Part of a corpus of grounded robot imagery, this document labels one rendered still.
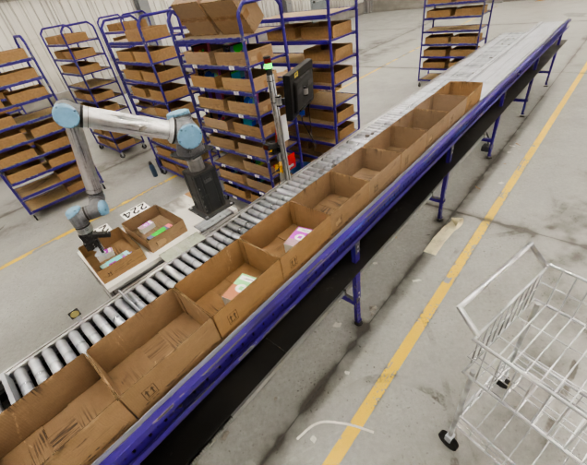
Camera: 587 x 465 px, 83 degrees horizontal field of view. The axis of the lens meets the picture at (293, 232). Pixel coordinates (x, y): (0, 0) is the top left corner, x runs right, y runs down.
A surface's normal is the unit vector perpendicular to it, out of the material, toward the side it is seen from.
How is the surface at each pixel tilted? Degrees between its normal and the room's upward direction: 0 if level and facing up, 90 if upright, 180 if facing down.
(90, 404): 2
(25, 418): 90
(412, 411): 0
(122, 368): 1
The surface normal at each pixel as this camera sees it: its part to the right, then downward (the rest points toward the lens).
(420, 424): -0.14, -0.78
